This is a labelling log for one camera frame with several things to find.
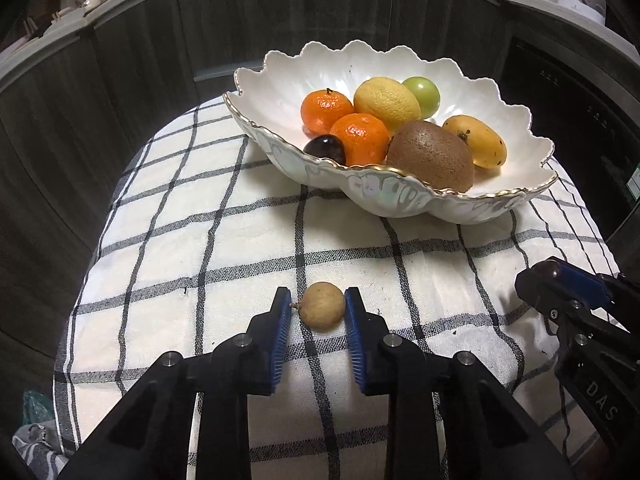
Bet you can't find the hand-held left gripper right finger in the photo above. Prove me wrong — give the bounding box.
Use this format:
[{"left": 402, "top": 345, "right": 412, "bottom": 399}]
[{"left": 344, "top": 286, "right": 576, "bottom": 480}]

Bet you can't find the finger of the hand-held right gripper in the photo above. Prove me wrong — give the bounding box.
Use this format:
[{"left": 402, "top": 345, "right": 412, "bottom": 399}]
[
  {"left": 560, "top": 263, "right": 640, "bottom": 334},
  {"left": 515, "top": 256, "right": 632, "bottom": 357}
]

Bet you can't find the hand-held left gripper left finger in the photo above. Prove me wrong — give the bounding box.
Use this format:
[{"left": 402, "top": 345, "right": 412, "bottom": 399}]
[{"left": 60, "top": 286, "right": 293, "bottom": 480}]

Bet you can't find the tan longan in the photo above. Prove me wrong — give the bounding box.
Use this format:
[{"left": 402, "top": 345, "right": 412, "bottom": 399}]
[{"left": 298, "top": 282, "right": 347, "bottom": 332}]

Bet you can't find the yellow mango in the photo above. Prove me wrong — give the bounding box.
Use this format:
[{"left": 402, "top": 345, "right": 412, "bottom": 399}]
[{"left": 442, "top": 115, "right": 508, "bottom": 169}]

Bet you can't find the brown kiwi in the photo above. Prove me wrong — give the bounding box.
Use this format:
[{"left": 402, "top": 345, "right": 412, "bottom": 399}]
[{"left": 386, "top": 120, "right": 475, "bottom": 193}]

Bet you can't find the dark purple plum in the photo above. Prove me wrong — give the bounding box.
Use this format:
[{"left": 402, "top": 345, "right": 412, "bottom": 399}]
[{"left": 303, "top": 135, "right": 347, "bottom": 165}]

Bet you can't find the orange tangerine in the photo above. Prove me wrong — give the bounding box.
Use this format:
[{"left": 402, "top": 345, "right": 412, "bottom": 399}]
[
  {"left": 329, "top": 112, "right": 391, "bottom": 167},
  {"left": 300, "top": 89, "right": 355, "bottom": 136}
]

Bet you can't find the white scalloped bowl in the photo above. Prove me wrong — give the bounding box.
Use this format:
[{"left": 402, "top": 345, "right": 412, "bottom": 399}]
[{"left": 222, "top": 40, "right": 559, "bottom": 223}]

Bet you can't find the black checked white cloth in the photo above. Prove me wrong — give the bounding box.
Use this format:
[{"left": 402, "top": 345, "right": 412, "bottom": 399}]
[{"left": 52, "top": 92, "right": 623, "bottom": 480}]

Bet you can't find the green plum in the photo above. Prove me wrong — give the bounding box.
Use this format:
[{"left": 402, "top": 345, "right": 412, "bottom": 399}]
[{"left": 402, "top": 76, "right": 442, "bottom": 120}]

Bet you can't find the yellow lemon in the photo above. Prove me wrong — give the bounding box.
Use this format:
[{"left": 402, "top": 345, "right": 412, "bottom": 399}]
[{"left": 353, "top": 76, "right": 422, "bottom": 131}]

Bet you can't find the green plastic bag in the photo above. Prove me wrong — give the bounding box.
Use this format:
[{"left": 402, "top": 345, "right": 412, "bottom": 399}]
[{"left": 21, "top": 390, "right": 55, "bottom": 428}]

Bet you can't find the grey striped cloth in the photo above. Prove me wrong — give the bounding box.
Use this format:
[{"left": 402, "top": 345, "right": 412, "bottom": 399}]
[{"left": 12, "top": 422, "right": 71, "bottom": 480}]

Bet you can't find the white round container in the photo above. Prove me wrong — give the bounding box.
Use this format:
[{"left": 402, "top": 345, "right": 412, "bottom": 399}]
[{"left": 557, "top": 0, "right": 603, "bottom": 23}]

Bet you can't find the grey drawer handle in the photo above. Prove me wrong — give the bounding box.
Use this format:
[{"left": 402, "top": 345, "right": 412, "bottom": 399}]
[{"left": 194, "top": 62, "right": 241, "bottom": 82}]

